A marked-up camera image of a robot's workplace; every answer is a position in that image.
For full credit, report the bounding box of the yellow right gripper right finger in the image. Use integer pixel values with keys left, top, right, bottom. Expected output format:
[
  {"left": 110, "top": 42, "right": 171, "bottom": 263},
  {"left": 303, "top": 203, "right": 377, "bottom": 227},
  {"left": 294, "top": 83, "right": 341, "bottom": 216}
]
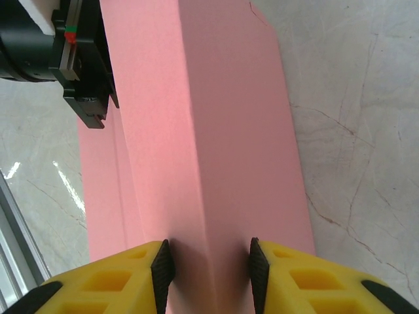
[{"left": 248, "top": 237, "right": 419, "bottom": 314}]

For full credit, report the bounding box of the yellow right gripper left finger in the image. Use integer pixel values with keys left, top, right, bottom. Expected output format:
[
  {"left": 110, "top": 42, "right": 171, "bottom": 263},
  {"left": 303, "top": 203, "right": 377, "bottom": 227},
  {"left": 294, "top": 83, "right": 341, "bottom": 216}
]
[{"left": 9, "top": 238, "right": 176, "bottom": 314}]

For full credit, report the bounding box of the pink paper box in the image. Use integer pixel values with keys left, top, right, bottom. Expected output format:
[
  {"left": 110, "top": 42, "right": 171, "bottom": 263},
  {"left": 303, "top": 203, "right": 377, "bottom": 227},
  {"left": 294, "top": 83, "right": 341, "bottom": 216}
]
[{"left": 77, "top": 0, "right": 317, "bottom": 314}]

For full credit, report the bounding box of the long aluminium base rail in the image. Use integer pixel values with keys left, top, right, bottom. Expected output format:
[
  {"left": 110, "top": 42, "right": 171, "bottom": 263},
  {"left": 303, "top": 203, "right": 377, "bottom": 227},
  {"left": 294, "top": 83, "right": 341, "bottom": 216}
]
[{"left": 0, "top": 169, "right": 53, "bottom": 295}]

